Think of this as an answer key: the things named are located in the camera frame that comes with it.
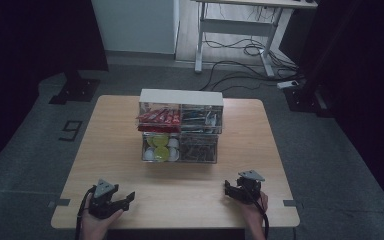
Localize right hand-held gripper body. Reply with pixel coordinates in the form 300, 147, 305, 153
234, 169, 267, 205

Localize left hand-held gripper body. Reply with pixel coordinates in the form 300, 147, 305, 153
87, 178, 124, 220

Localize clear drawer organizer white top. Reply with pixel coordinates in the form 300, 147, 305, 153
136, 88, 225, 165

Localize person's right hand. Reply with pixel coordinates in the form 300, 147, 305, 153
240, 190, 270, 231

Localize person's left hand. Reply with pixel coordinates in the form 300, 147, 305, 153
80, 194, 125, 236

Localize pile of brown packets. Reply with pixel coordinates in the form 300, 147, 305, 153
179, 134, 218, 163

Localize pile of dark packets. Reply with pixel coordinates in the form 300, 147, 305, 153
180, 109, 222, 133

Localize pile of red packets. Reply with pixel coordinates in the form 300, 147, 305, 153
136, 108, 182, 134

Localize black stand base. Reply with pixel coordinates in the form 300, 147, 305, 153
48, 68, 101, 106
284, 84, 334, 118

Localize white power strip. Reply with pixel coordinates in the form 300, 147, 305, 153
276, 79, 300, 90

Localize white cabinet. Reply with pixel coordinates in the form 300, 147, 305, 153
90, 0, 180, 55

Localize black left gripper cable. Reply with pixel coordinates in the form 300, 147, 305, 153
74, 186, 96, 240

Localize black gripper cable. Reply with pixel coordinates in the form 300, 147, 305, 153
74, 186, 96, 240
243, 186, 270, 240

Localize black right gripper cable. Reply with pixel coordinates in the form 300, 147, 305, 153
243, 186, 270, 240

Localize black floor cables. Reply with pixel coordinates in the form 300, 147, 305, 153
198, 31, 306, 93

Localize white desk frame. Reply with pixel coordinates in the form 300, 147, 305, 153
191, 0, 318, 78

